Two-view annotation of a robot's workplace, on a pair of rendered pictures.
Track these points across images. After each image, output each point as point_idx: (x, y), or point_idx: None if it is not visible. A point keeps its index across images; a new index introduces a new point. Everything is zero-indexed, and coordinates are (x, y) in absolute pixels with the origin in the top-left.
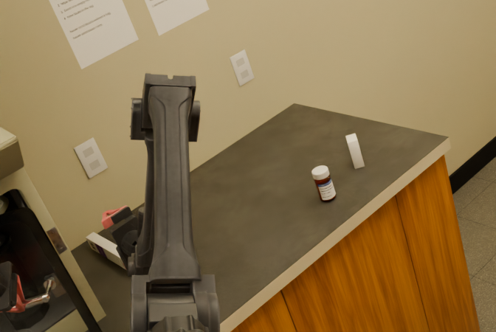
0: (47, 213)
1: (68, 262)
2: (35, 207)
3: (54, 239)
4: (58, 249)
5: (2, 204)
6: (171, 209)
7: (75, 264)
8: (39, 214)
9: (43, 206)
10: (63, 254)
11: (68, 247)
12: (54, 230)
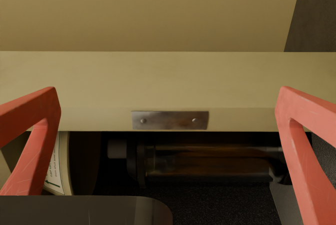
0: (89, 110)
1: (240, 122)
2: (61, 124)
3: (162, 124)
4: (193, 126)
5: (58, 131)
6: None
7: (260, 111)
8: (82, 123)
9: (65, 110)
10: (213, 121)
11: (206, 106)
12: (140, 116)
